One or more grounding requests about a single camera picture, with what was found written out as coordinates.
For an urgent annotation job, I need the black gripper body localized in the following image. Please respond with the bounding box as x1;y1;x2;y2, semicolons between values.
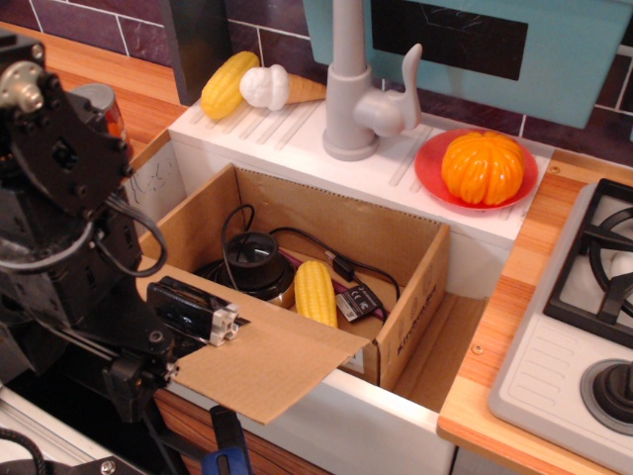
1;270;174;423

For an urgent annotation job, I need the grey toy stove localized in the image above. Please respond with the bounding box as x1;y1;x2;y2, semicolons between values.
488;177;633;460

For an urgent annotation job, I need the black cable with adapter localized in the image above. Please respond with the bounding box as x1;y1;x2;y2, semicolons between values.
220;204;402;323

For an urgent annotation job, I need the orange toy pumpkin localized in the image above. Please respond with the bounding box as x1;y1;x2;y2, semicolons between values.
441;132;525;206

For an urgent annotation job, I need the red plate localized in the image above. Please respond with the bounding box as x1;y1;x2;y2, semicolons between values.
414;129;538;210

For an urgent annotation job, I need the teal toy microwave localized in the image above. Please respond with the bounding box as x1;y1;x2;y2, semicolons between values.
302;0;633;130

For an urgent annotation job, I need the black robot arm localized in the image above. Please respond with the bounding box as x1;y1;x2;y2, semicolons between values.
1;30;175;423

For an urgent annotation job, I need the black round device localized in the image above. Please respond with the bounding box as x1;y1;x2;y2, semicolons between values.
195;232;296;309

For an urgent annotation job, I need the blue black clamp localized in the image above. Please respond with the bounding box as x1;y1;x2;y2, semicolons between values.
201;405;253;475

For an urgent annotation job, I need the brown cardboard box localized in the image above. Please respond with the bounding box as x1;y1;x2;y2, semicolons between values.
159;166;485;424

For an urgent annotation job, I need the black stove grate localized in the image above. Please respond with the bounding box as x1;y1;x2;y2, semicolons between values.
543;179;632;347

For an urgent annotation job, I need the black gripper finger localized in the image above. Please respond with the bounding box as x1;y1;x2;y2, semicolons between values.
146;276;250;347
148;360;180;389

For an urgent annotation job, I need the grey toy faucet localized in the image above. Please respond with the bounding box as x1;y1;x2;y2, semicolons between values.
322;1;423;161

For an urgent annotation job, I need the white toy sink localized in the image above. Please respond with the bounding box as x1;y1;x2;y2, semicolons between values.
126;100;553;474

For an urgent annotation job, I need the black stove knob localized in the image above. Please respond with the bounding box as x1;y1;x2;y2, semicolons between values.
581;359;632;436

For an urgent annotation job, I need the metal can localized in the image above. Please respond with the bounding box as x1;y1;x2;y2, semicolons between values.
72;83;129;141

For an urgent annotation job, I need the white toy ice cream cone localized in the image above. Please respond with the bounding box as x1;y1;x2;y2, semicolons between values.
239;64;326;111

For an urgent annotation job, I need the yellow toy corn in box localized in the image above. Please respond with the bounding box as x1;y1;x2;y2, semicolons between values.
295;260;338;329

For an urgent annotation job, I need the yellow toy corn on counter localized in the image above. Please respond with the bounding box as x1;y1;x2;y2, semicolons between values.
200;51;259;121

